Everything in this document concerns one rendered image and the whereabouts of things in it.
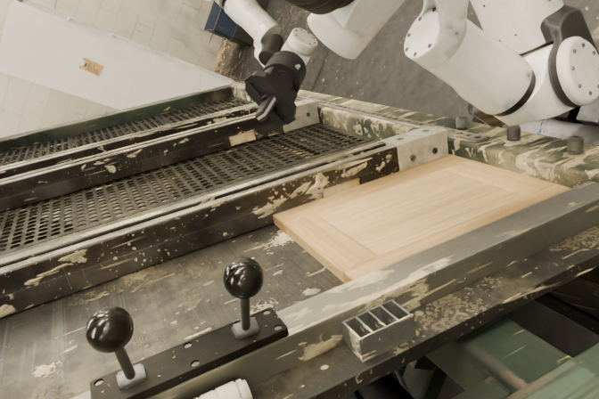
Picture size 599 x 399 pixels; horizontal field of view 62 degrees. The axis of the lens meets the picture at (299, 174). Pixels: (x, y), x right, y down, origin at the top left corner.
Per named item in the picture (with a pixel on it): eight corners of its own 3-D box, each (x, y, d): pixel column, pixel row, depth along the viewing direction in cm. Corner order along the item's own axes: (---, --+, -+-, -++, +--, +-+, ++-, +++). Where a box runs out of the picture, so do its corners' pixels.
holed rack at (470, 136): (488, 139, 99) (488, 135, 99) (476, 142, 98) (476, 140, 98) (234, 83, 244) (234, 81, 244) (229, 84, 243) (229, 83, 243)
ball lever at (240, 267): (268, 343, 54) (271, 275, 44) (235, 358, 52) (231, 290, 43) (255, 313, 56) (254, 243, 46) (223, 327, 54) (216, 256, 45)
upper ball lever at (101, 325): (158, 392, 49) (135, 329, 40) (118, 409, 48) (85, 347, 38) (148, 358, 52) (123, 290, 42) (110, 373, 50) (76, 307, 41)
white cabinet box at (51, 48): (247, 89, 484) (12, -1, 387) (225, 143, 495) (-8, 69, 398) (231, 78, 537) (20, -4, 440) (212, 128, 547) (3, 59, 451)
